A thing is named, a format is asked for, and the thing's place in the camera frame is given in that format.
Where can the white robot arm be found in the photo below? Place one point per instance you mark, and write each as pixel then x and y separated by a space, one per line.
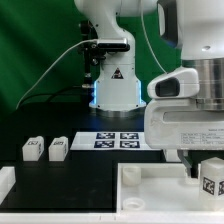
pixel 196 27

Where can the white square tabletop panel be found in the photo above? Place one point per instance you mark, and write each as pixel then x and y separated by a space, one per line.
pixel 149 187

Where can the white base tag plate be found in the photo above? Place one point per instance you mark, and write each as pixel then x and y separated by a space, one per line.
pixel 109 141

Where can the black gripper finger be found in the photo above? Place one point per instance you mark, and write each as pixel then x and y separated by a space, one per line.
pixel 187 161

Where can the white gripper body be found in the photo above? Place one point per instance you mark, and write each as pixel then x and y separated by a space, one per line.
pixel 179 124

